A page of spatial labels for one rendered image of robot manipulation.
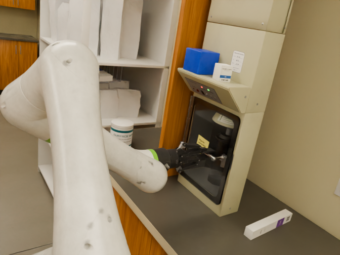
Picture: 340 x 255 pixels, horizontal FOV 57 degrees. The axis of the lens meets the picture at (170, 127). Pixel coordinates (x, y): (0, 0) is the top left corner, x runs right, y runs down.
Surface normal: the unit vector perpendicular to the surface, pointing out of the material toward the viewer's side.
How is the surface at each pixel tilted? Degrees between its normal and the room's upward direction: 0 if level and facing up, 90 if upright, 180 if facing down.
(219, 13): 90
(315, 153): 90
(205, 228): 0
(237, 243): 0
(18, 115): 105
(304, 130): 90
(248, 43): 90
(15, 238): 0
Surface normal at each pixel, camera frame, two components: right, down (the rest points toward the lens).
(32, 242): 0.15, -0.93
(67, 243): -0.38, -0.43
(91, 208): 0.33, -0.54
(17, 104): -0.29, 0.31
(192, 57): -0.82, 0.07
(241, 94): 0.54, 0.36
